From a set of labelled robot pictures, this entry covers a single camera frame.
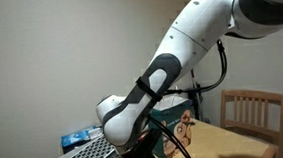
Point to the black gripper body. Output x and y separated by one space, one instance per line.
140 156

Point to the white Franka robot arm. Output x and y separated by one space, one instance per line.
192 35

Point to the colourful cardboard box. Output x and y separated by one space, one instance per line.
174 123

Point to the white keyboard with dark keys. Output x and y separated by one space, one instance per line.
86 156

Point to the blue tissue box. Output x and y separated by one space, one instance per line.
75 137

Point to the wooden chair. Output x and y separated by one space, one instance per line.
251 114

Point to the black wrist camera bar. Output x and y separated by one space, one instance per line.
150 140

